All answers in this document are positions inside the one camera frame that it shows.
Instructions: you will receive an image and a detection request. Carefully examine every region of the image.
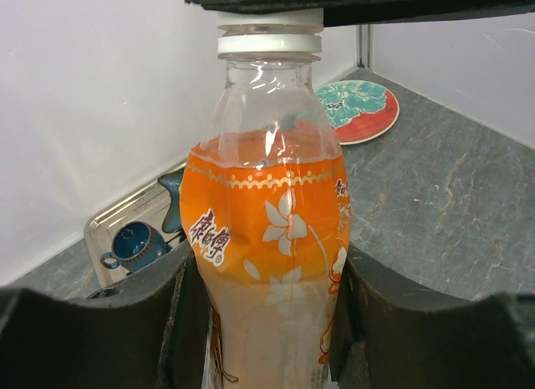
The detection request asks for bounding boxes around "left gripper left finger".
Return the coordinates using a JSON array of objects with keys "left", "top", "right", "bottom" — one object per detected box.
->
[{"left": 1, "top": 243, "right": 209, "bottom": 388}]

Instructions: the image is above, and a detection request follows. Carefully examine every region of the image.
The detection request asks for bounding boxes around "white tea bottle cap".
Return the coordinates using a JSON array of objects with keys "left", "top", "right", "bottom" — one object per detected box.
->
[{"left": 217, "top": 8, "right": 324, "bottom": 31}]

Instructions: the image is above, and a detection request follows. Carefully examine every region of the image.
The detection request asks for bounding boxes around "blue star-shaped dish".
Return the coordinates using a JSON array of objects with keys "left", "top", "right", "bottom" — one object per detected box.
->
[{"left": 157, "top": 170, "right": 186, "bottom": 243}]

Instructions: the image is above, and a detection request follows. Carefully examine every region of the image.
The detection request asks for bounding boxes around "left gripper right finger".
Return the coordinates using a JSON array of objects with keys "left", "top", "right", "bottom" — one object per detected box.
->
[{"left": 329, "top": 246, "right": 534, "bottom": 388}]

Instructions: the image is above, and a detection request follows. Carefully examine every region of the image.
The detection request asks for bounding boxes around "red teal floral plate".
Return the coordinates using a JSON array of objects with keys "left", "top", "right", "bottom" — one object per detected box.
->
[{"left": 315, "top": 79, "right": 400, "bottom": 146}]

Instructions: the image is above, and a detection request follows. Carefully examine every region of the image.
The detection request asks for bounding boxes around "metal tray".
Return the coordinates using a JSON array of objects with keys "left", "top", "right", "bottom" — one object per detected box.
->
[{"left": 84, "top": 162, "right": 186, "bottom": 288}]

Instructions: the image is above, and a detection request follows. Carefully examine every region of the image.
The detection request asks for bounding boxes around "orange tea bottle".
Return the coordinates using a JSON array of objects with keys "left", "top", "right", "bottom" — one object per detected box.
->
[{"left": 180, "top": 23, "right": 351, "bottom": 388}]

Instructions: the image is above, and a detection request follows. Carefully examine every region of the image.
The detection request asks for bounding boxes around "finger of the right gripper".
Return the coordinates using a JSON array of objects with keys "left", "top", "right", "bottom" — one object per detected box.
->
[{"left": 185, "top": 0, "right": 534, "bottom": 27}]

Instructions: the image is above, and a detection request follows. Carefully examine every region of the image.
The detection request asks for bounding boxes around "blue teacup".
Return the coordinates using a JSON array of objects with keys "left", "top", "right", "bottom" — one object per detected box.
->
[{"left": 100, "top": 221, "right": 171, "bottom": 274}]

